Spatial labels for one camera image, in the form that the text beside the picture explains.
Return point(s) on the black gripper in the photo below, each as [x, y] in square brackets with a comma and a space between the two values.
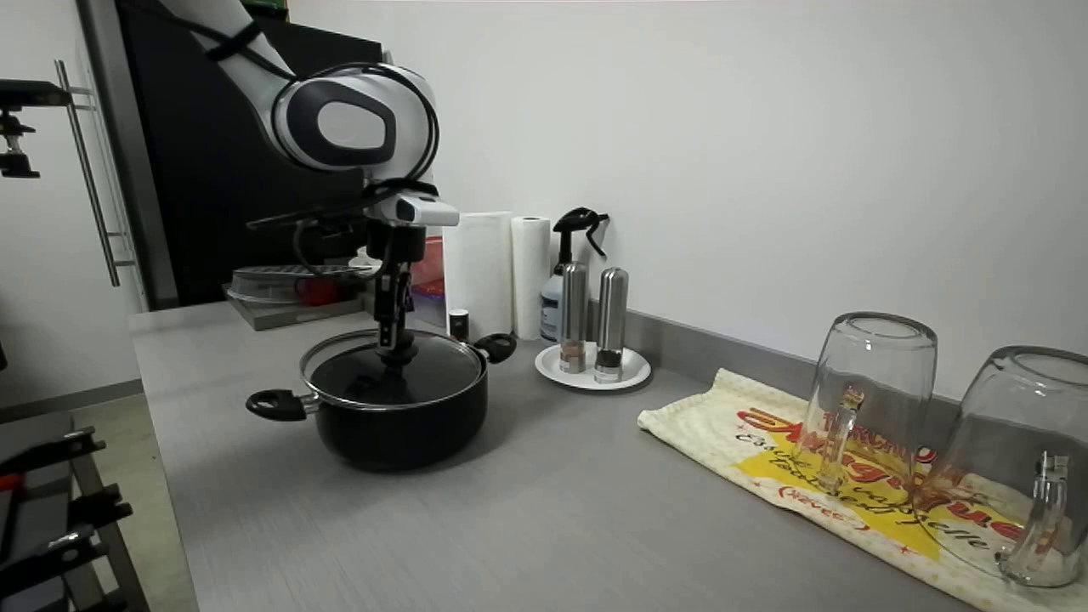
[395, 248]

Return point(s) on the glass pot lid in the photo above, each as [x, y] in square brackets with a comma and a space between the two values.
[351, 384]

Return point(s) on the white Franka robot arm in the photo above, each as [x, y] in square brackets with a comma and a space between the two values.
[342, 123]

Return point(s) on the black cooking pot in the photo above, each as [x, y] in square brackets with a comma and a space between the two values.
[395, 435]

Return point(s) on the clear drinking glass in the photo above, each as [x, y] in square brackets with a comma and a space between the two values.
[1023, 463]
[867, 395]

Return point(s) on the small dark spice jar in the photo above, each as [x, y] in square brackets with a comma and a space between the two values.
[459, 324]

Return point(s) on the white paper towel roll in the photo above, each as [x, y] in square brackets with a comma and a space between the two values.
[532, 274]
[480, 274]

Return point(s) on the spray bottle with black nozzle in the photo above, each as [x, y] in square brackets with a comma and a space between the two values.
[553, 293]

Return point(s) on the stainless steel shaker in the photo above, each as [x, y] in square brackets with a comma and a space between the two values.
[612, 316]
[573, 310]

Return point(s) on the small white saucer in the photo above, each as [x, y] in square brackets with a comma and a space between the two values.
[633, 370]

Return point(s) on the printed cream kitchen towel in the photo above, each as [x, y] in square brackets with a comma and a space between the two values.
[768, 453]

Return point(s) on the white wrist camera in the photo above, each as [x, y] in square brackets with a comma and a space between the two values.
[429, 212]

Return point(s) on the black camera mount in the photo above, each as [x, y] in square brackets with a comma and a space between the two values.
[19, 123]

